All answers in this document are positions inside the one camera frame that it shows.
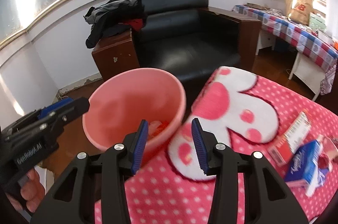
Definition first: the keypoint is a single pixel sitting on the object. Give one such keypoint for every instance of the green box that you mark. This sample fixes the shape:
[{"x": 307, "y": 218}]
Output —
[{"x": 318, "y": 22}]

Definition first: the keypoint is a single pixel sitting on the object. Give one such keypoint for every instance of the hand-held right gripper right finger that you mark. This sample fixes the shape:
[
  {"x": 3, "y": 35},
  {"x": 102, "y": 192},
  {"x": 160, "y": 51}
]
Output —
[{"x": 199, "y": 150}]

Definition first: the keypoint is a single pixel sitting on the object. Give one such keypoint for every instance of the pink plastic bucket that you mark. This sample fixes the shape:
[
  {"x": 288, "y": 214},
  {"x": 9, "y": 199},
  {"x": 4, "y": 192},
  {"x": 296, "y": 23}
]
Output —
[{"x": 126, "y": 102}]

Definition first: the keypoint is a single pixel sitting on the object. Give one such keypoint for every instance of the white orange snack wrapper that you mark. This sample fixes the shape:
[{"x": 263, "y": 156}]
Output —
[{"x": 154, "y": 129}]

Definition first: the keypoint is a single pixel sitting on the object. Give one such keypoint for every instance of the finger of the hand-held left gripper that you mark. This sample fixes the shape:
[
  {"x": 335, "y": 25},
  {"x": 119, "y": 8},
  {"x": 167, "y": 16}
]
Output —
[
  {"x": 56, "y": 105},
  {"x": 76, "y": 108}
]

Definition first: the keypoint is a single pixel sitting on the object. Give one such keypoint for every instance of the white table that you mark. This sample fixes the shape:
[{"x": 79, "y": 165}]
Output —
[{"x": 303, "y": 68}]

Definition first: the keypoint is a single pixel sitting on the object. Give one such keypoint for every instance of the orange packet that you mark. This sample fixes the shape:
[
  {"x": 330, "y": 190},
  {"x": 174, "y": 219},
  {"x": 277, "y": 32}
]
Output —
[{"x": 336, "y": 46}]

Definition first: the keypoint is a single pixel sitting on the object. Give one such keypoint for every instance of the black leather sofa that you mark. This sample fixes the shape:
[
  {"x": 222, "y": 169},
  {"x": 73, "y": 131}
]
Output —
[{"x": 184, "y": 49}]

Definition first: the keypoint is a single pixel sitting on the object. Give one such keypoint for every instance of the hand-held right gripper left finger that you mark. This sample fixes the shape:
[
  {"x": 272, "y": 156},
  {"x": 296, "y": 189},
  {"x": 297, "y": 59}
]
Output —
[{"x": 140, "y": 147}]

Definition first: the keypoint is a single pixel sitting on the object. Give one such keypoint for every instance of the brown paper bag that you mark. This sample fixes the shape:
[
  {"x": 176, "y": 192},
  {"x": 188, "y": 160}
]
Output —
[{"x": 298, "y": 10}]

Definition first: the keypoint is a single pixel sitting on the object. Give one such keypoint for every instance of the white red carton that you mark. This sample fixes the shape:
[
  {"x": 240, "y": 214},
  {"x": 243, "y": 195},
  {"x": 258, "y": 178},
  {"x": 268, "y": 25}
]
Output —
[{"x": 293, "y": 134}]

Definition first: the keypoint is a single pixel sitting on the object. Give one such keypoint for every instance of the blue tissue pack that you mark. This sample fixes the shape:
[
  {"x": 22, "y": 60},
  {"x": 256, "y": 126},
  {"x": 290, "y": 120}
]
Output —
[{"x": 306, "y": 163}]

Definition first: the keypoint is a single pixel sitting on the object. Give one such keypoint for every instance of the pink polka dot blanket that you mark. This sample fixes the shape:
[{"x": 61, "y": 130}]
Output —
[{"x": 163, "y": 200}]

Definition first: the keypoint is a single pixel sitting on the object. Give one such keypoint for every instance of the flat cardboard piece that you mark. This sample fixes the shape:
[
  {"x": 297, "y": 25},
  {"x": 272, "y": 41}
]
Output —
[{"x": 256, "y": 5}]

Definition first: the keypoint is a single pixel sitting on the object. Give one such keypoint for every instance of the chequered heart tablecloth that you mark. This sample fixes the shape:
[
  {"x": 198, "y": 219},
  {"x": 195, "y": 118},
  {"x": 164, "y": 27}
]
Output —
[{"x": 290, "y": 28}]

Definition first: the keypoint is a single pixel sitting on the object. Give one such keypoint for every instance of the person's left hand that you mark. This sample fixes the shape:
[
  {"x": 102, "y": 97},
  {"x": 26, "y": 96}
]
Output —
[{"x": 34, "y": 192}]

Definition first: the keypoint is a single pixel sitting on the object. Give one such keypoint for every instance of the clear plastic wrapper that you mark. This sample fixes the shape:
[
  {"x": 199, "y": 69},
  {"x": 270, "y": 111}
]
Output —
[{"x": 330, "y": 155}]

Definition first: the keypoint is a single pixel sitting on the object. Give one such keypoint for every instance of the pile of dark clothes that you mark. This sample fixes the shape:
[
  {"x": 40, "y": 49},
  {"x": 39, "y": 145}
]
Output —
[{"x": 111, "y": 15}]

